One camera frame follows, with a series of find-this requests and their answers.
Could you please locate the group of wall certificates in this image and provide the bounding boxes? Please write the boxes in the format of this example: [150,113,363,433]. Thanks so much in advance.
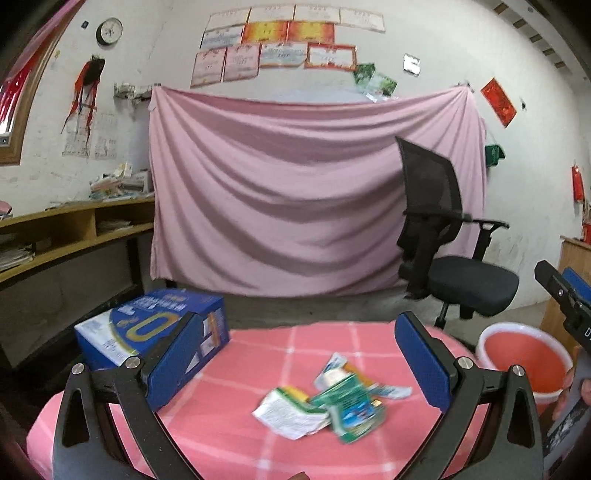
[191,4,386,88]

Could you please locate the pile of shelf papers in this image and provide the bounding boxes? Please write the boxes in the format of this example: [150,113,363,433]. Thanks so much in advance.
[0,240,37,274]

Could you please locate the blue cardboard box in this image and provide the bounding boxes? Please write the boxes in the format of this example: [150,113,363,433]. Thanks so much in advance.
[74,288,230,372]

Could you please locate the wooden cabinet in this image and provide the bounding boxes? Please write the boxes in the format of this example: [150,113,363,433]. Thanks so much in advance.
[539,235,591,345]

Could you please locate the white crumpled carton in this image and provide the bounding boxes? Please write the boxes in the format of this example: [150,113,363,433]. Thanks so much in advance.
[252,385,331,439]

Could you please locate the pink plastic bucket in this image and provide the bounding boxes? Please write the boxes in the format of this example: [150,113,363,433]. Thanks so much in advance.
[475,322,575,416]

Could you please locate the stack of papers and books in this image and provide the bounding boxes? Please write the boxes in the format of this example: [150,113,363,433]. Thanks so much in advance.
[89,161,154,202]

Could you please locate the metal wall rack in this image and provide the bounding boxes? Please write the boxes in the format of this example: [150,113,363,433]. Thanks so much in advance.
[113,82,153,105]

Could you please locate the wooden window frame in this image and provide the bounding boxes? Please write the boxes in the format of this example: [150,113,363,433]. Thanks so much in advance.
[0,0,87,168]

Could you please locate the red tassel wall decoration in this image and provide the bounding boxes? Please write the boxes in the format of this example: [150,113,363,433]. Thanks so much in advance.
[61,54,107,135]

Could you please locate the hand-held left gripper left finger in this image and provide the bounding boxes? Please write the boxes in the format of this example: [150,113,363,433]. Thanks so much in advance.
[53,311,204,480]

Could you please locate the pink hanging cloth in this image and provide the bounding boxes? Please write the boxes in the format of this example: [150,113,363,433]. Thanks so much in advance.
[148,85,489,297]

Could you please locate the round wall clock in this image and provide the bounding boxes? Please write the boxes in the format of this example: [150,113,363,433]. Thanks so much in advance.
[96,17,123,46]

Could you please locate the green medicine box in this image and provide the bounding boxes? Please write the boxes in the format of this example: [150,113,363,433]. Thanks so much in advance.
[309,371,387,445]

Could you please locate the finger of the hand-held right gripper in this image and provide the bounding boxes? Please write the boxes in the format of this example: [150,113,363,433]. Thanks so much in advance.
[534,261,581,322]
[562,267,591,308]

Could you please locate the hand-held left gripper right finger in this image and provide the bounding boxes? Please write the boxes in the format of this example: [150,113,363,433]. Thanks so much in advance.
[394,311,546,480]

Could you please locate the person's right hand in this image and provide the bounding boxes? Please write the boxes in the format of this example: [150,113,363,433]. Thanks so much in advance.
[551,366,591,422]

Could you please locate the black office chair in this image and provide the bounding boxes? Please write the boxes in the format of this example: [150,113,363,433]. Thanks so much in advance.
[394,136,521,331]

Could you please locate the yellow flat packet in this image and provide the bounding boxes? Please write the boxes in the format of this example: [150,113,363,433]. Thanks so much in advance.
[344,362,376,388]

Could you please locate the red paper wall sheet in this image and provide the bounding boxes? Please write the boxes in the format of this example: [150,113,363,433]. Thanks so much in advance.
[480,78,517,128]

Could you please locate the pink checked tablecloth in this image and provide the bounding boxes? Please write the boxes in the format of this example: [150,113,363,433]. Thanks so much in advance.
[25,322,499,480]

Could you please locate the white wall calendar sheets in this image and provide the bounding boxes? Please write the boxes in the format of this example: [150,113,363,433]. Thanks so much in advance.
[62,112,119,160]

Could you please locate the wooden wall shelf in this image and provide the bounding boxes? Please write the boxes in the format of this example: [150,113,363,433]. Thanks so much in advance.
[0,196,156,370]

